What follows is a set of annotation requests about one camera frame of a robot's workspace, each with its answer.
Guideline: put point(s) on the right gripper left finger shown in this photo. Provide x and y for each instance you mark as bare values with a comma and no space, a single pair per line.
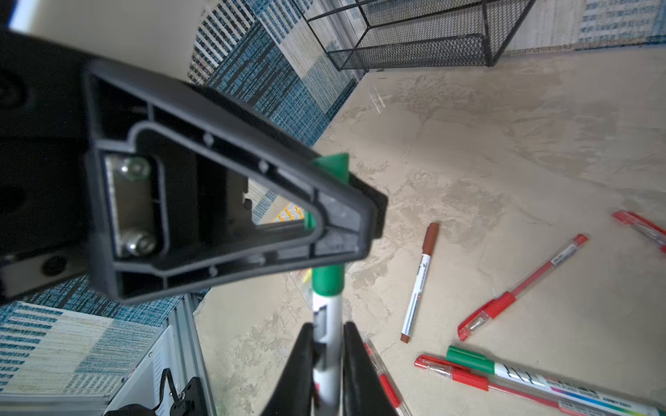
292,395

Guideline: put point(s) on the yellow calculator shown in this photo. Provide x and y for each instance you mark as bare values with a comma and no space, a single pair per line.
290,213

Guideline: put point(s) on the black wire mesh shelf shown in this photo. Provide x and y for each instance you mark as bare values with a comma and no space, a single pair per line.
365,35

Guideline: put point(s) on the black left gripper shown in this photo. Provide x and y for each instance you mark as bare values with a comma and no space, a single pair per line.
46,213

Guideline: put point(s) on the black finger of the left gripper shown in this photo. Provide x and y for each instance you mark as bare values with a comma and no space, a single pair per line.
188,181

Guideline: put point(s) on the green cap marker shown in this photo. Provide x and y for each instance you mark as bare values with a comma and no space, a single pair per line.
566,390
327,305

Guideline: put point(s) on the red gel pen upright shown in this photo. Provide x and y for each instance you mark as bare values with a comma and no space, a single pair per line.
495,307

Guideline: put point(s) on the red gel pen top left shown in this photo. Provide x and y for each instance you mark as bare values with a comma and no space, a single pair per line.
651,231

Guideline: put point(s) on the red gel pen under marker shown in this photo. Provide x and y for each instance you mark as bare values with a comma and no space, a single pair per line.
466,377

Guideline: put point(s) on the brown cap white marker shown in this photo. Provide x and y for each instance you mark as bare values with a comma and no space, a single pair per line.
427,250

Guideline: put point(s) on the red gel pen bottom left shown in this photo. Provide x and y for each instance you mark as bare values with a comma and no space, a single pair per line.
389,388

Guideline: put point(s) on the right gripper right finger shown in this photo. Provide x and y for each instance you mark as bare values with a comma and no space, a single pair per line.
362,390

